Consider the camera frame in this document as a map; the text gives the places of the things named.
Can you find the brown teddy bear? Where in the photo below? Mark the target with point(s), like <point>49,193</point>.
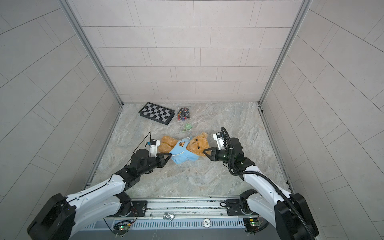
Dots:
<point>194,145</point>

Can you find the silver metal clip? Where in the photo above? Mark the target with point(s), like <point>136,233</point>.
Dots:
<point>169,216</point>

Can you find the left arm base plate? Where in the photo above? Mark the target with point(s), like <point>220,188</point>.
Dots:
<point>133,209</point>

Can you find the circuit board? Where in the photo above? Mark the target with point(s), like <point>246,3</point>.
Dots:
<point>251,224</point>
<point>123,226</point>

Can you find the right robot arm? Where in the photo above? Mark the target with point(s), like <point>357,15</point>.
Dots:
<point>288,213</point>

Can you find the left circuit board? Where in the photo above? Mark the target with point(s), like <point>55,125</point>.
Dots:
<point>123,226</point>

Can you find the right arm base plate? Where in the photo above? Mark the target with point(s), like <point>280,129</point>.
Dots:
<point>234,207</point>

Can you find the aluminium mounting rail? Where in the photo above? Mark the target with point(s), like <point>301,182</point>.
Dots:
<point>182,208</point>

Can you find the small green pieces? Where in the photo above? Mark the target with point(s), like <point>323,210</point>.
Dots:
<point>188,127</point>

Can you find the black white chessboard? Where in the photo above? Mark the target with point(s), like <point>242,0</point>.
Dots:
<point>157,113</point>

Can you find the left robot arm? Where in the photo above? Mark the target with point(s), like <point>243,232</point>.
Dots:
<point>63,216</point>

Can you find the light blue bear hoodie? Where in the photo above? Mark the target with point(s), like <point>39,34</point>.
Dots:
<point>180,154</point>

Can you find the right circuit board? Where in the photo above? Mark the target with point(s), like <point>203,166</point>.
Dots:
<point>251,224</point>

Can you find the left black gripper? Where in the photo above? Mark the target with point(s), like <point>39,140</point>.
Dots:
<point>161,163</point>

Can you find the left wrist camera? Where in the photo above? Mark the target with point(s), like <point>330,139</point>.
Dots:
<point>153,145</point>

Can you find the bag of colourful pieces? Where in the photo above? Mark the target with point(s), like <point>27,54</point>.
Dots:
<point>183,114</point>

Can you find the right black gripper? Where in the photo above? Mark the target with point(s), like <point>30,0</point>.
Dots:
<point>215,155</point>

